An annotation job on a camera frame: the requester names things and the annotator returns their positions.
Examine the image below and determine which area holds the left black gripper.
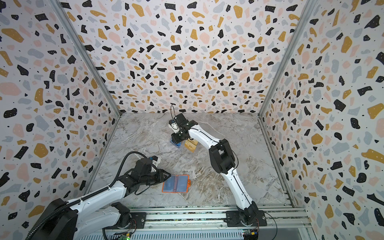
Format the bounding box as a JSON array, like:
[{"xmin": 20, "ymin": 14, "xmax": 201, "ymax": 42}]
[{"xmin": 142, "ymin": 168, "xmax": 174, "ymax": 186}]

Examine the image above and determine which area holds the gold card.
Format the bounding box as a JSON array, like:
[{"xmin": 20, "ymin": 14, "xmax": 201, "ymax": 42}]
[
  {"xmin": 189, "ymin": 139, "xmax": 199, "ymax": 146},
  {"xmin": 185, "ymin": 140, "xmax": 197, "ymax": 153}
]

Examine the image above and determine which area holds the orange card holder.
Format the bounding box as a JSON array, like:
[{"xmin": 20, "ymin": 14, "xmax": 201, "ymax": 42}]
[{"xmin": 162, "ymin": 175, "xmax": 191, "ymax": 193}]

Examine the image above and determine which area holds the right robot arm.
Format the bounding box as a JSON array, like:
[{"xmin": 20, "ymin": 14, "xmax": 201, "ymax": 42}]
[{"xmin": 169, "ymin": 114, "xmax": 261, "ymax": 226}]

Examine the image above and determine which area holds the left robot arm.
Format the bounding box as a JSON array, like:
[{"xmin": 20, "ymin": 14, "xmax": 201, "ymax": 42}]
[{"xmin": 26, "ymin": 158, "xmax": 171, "ymax": 240}]

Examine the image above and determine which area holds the left black corrugated cable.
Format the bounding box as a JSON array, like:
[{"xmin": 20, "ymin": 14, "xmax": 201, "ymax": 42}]
[{"xmin": 25, "ymin": 151, "xmax": 148, "ymax": 240}]

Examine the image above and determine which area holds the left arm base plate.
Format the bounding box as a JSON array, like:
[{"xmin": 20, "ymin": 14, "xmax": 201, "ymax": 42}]
[{"xmin": 117, "ymin": 212, "xmax": 147, "ymax": 231}]

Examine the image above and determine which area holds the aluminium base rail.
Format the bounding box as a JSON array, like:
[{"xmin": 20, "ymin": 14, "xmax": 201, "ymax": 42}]
[{"xmin": 83, "ymin": 204, "xmax": 316, "ymax": 240}]

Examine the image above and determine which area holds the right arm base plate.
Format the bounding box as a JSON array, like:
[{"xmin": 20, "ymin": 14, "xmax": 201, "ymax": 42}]
[{"xmin": 224, "ymin": 210, "xmax": 268, "ymax": 228}]

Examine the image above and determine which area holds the right aluminium corner post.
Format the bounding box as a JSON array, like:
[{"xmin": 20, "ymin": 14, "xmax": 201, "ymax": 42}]
[{"xmin": 258, "ymin": 0, "xmax": 319, "ymax": 118}]

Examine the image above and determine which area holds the aluminium corner post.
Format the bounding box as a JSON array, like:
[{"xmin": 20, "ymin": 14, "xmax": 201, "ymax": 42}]
[
  {"xmin": 258, "ymin": 0, "xmax": 319, "ymax": 118},
  {"xmin": 48, "ymin": 1, "xmax": 122, "ymax": 118}
]

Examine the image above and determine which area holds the left aluminium corner post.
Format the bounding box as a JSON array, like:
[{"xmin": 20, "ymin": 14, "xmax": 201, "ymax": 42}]
[{"xmin": 48, "ymin": 1, "xmax": 122, "ymax": 118}]

